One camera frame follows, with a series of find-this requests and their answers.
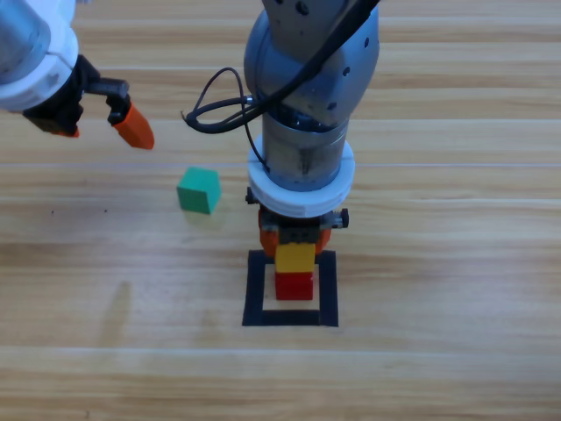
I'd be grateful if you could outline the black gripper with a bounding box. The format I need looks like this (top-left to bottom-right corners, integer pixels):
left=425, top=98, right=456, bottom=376
left=245, top=186, right=352, bottom=264
left=21, top=54, right=156, bottom=151

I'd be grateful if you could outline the yellow wooden block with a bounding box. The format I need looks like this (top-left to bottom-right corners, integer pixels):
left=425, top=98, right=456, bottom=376
left=274, top=243, right=316, bottom=275

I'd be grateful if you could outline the red wooden block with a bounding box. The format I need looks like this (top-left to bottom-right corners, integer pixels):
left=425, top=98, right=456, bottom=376
left=274, top=270, right=315, bottom=302

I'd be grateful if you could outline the green wooden block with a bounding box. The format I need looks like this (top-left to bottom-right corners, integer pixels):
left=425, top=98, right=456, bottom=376
left=176, top=166, right=221, bottom=215

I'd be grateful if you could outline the black tape square outline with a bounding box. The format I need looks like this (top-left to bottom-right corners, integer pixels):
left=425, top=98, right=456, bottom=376
left=241, top=248, right=340, bottom=329

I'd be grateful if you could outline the arm thin black wire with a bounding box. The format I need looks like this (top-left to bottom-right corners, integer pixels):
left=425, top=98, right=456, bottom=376
left=195, top=67, right=269, bottom=173

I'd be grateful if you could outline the thick black camera cable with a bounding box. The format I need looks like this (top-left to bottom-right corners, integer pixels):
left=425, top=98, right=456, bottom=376
left=180, top=0, right=382, bottom=133

